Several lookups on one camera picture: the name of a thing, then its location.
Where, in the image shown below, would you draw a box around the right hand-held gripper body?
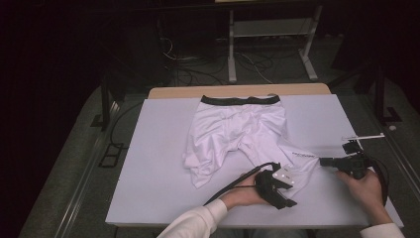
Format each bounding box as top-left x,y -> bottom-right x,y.
335,132 -> 386,180

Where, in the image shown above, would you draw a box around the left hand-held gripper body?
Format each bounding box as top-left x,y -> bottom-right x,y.
254,162 -> 295,210

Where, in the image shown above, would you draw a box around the white shorts with black waistband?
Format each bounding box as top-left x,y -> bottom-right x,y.
181,94 -> 321,200

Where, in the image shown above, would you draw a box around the person's left hand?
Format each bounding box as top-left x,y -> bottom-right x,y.
219,173 -> 269,210

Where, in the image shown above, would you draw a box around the person's right hand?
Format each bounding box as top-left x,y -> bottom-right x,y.
336,168 -> 394,227

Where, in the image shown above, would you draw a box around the black metal stand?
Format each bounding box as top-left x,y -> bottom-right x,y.
371,64 -> 403,125
90,74 -> 116,131

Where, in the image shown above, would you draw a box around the white table board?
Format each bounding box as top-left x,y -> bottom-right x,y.
104,93 -> 405,230

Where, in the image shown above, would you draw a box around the wooden table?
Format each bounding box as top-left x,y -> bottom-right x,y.
147,82 -> 332,100

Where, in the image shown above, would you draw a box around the white metal stand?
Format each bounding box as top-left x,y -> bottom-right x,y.
227,4 -> 324,83

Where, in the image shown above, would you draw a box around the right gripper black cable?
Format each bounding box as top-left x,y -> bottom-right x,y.
368,156 -> 390,206

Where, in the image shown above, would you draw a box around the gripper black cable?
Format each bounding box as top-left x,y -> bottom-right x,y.
368,156 -> 390,206
202,161 -> 282,207

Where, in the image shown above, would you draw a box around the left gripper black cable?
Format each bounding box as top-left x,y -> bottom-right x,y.
202,161 -> 282,207

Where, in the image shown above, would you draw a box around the bundle of floor cables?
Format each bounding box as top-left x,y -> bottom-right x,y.
159,35 -> 275,87

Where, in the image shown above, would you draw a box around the black floor bracket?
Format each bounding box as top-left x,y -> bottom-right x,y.
98,142 -> 126,169

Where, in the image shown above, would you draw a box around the black floor cable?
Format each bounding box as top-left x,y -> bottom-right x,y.
109,100 -> 144,149

